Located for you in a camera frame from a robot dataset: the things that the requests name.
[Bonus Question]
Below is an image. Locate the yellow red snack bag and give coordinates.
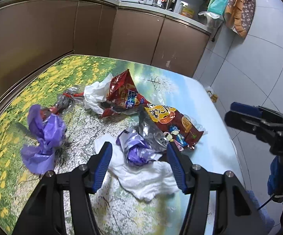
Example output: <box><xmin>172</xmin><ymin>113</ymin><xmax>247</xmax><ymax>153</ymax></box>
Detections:
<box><xmin>144</xmin><ymin>103</ymin><xmax>204</xmax><ymax>149</ymax></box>

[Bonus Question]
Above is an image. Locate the white paper towel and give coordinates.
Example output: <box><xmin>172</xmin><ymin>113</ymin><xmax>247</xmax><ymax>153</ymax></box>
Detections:
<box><xmin>94</xmin><ymin>134</ymin><xmax>179</xmax><ymax>202</ymax></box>

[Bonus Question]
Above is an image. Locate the crumpled purple silver wrapper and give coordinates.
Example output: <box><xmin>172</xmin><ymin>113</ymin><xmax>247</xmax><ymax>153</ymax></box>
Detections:
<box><xmin>116</xmin><ymin>110</ymin><xmax>169</xmax><ymax>167</ymax></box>

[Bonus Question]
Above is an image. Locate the cooking oil bottle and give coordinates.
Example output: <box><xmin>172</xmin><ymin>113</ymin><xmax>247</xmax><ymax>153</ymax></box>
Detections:
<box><xmin>206</xmin><ymin>90</ymin><xmax>218</xmax><ymax>103</ymax></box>

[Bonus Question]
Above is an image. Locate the purple plastic bag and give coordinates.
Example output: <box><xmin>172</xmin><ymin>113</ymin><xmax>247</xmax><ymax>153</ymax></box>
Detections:
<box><xmin>20</xmin><ymin>105</ymin><xmax>66</xmax><ymax>174</ymax></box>

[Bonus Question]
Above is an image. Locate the white crumpled tissue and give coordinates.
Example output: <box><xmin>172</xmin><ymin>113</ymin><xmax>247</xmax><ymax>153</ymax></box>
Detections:
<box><xmin>84</xmin><ymin>73</ymin><xmax>113</xmax><ymax>115</ymax></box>

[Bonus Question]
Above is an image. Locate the clear red crumpled wrapper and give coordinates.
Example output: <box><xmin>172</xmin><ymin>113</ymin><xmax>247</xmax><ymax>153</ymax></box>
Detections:
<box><xmin>40</xmin><ymin>85</ymin><xmax>85</xmax><ymax>120</ymax></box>

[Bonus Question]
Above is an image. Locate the orange brown hanging apron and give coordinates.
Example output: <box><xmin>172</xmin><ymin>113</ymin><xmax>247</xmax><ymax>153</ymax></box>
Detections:
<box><xmin>224</xmin><ymin>0</ymin><xmax>256</xmax><ymax>39</ymax></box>

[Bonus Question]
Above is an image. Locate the teal hanging bag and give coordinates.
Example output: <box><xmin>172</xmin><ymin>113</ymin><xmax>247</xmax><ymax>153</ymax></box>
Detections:
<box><xmin>207</xmin><ymin>0</ymin><xmax>229</xmax><ymax>15</ymax></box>

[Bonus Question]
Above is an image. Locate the yellow bottle on counter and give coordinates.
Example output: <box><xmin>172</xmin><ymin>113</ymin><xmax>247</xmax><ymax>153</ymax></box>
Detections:
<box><xmin>179</xmin><ymin>2</ymin><xmax>195</xmax><ymax>19</ymax></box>

